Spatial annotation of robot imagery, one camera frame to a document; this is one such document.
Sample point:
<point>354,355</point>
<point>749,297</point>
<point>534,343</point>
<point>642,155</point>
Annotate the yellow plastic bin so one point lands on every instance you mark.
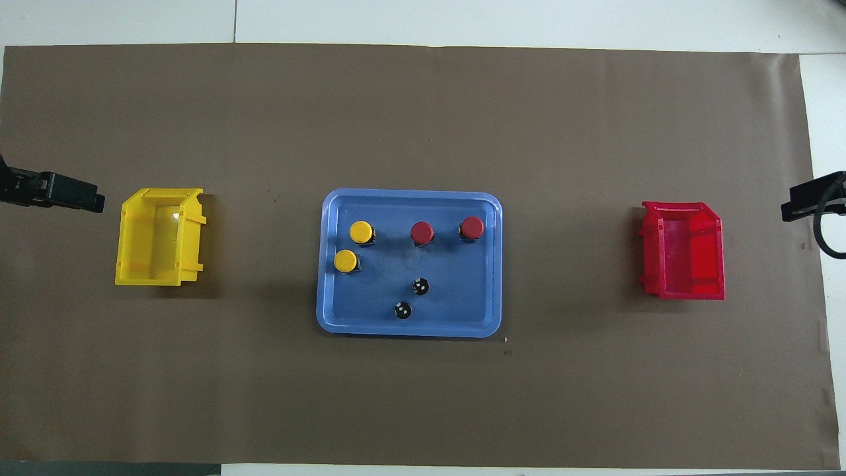
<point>155,248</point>

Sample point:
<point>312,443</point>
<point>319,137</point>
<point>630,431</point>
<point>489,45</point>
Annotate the small black cylinder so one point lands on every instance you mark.
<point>402,310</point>
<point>420,286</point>

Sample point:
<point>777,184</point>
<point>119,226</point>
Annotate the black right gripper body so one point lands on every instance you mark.
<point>837,198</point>

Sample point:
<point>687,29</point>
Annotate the brown paper table mat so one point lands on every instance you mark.
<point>423,119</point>

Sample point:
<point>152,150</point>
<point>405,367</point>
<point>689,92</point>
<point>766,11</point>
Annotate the yellow push button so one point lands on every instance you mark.
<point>345,260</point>
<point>360,231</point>

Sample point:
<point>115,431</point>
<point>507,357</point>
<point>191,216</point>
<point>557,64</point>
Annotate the blue plastic tray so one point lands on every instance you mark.
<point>456,291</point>

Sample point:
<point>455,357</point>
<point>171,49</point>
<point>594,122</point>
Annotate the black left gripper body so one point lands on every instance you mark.
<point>20,188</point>

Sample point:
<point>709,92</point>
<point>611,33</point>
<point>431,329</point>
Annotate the red plastic bin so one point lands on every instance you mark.
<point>687,258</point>

